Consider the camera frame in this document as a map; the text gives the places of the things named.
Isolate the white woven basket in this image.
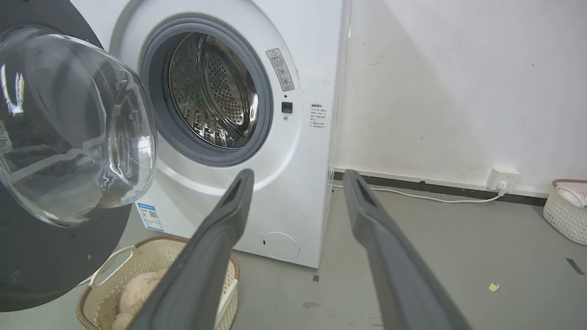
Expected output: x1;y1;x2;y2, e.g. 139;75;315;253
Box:
543;179;587;246

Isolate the white front-load washing machine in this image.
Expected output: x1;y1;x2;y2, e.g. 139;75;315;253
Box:
69;0;353;269

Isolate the white power cable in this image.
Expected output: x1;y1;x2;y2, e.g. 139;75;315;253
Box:
332;181;509;204

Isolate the beige plush toy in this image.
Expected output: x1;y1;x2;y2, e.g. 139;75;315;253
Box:
111;267;169;330

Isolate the white wall power socket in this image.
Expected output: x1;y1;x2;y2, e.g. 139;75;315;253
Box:
486;167;523;192

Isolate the round glass washing machine door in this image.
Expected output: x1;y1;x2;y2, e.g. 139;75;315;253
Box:
0;0;159;313

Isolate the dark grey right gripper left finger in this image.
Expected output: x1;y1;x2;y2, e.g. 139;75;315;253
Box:
127;169;255;330

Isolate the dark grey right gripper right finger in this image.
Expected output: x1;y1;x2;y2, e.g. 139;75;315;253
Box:
343;169;473;330

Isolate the cream laundry basket with handles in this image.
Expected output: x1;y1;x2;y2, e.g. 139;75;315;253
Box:
76;234;241;330

